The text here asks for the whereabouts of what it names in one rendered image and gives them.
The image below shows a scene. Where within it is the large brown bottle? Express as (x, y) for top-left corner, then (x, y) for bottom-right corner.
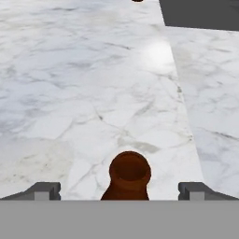
(100, 150), (152, 202)

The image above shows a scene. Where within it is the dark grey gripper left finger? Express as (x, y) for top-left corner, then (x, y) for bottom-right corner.
(0, 181), (62, 202)

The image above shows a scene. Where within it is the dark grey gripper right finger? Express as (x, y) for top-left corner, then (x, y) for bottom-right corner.
(177, 181), (239, 202)

